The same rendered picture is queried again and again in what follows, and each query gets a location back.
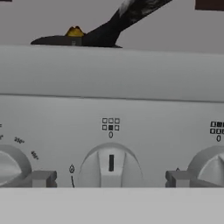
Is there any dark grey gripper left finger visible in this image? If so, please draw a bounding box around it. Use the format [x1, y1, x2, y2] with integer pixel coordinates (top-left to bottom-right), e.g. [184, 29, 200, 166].
[6, 170, 58, 188]

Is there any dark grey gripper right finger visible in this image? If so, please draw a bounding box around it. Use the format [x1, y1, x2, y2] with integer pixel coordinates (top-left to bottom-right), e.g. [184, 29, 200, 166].
[164, 170, 224, 188]

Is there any white burner knob with black line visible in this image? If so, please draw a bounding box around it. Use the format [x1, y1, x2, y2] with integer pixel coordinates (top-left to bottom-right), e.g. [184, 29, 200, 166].
[76, 142, 144, 188]

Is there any black frying pan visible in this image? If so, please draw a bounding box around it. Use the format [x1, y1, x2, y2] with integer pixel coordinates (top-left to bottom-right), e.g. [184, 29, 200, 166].
[30, 0, 173, 49]

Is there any white oven temperature knob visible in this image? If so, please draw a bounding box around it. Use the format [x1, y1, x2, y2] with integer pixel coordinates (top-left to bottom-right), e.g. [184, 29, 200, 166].
[0, 144, 33, 188]

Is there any white stove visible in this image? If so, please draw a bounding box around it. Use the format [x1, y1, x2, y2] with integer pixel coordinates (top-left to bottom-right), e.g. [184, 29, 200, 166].
[0, 44, 224, 188]

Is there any dark brown wall cabinet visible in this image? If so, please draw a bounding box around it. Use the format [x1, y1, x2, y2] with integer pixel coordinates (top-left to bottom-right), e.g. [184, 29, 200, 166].
[194, 0, 224, 12]

